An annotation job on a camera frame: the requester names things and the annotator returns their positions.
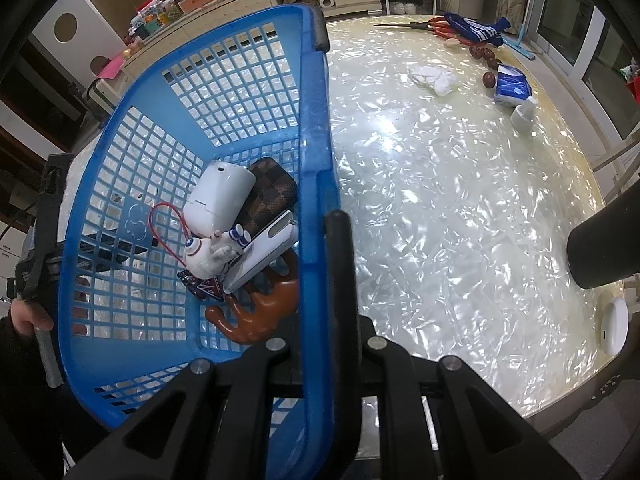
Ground white astronaut figurine keychain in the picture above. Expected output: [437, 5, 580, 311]
[148, 202, 252, 302]

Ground brown wooden massager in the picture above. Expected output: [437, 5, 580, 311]
[205, 249, 299, 344]

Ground brown checkered glasses case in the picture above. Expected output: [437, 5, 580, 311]
[235, 157, 298, 238]

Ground blue plastic basket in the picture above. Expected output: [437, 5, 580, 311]
[58, 4, 342, 479]

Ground person left hand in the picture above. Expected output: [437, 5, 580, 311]
[10, 299, 53, 338]

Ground beige suitcase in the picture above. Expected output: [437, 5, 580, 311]
[87, 73, 130, 115]

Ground white round device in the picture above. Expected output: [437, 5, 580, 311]
[599, 297, 629, 356]

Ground small white bottle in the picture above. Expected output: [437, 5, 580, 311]
[510, 96, 538, 134]

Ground crumpled white tissue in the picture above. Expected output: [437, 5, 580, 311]
[409, 65, 458, 96]

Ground blue tissue pack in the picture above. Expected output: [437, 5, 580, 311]
[494, 64, 532, 107]

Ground red date fruit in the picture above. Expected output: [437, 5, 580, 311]
[469, 46, 483, 60]
[482, 72, 497, 89]

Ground cream tv cabinet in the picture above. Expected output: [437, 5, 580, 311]
[122, 0, 383, 80]

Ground blue striped sock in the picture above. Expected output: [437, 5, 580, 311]
[444, 12, 511, 47]

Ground black cylinder handle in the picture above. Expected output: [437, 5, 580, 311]
[566, 183, 640, 289]

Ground red handled scissors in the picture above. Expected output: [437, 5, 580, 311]
[376, 16, 473, 47]

